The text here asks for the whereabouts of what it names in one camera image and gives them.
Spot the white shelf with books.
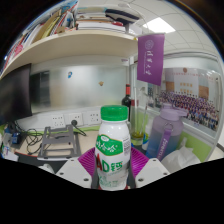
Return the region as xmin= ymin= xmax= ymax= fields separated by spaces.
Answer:
xmin=0 ymin=1 xmax=144 ymax=81

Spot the framed group photo poster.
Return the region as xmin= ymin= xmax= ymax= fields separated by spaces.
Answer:
xmin=156 ymin=66 xmax=223 ymax=133

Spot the purple translucent water jug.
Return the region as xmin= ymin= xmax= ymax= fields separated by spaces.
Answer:
xmin=145 ymin=102 xmax=188 ymax=162

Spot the black power plug cable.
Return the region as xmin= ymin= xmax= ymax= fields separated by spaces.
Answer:
xmin=70 ymin=119 xmax=88 ymax=137

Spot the dark wine bottle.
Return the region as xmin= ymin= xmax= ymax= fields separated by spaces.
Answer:
xmin=121 ymin=83 xmax=133 ymax=122

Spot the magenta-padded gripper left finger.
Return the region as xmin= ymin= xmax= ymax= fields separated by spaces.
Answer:
xmin=55 ymin=147 xmax=98 ymax=190

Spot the glass vase with green stems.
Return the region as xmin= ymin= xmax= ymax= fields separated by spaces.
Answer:
xmin=131 ymin=109 xmax=148 ymax=146

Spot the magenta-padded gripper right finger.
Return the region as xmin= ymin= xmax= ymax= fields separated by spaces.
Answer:
xmin=128 ymin=146 xmax=171 ymax=190

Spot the purple hanging pennant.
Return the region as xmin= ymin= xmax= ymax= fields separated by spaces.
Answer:
xmin=136 ymin=33 xmax=166 ymax=87

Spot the grey metal laptop stand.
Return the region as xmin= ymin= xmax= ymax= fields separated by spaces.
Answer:
xmin=37 ymin=124 xmax=83 ymax=161

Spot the tangled black cable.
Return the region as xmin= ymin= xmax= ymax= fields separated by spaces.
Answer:
xmin=8 ymin=121 xmax=44 ymax=156

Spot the white green-capped drink bottle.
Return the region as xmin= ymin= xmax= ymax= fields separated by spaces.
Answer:
xmin=94 ymin=105 xmax=132 ymax=192

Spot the white wall socket row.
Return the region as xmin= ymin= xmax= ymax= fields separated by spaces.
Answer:
xmin=36 ymin=111 xmax=103 ymax=130

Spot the small blue box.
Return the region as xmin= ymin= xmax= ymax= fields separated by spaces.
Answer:
xmin=9 ymin=131 xmax=24 ymax=145

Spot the black red-edged desk mat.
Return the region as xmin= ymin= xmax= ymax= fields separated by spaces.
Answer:
xmin=16 ymin=151 xmax=73 ymax=174

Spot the black computer monitor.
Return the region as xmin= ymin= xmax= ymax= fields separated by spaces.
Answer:
xmin=0 ymin=63 xmax=33 ymax=126

